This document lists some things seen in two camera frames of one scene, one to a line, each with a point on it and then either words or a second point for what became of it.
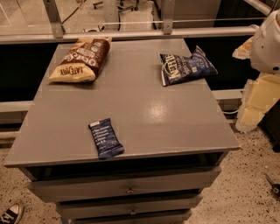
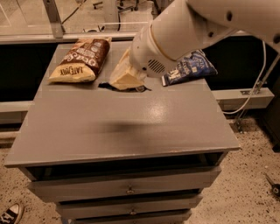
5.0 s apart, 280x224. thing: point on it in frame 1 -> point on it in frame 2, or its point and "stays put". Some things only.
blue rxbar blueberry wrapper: (107, 141) -> (107, 85)
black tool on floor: (275, 187) stays put
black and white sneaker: (11, 215) stays put
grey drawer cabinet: (175, 140) stays put
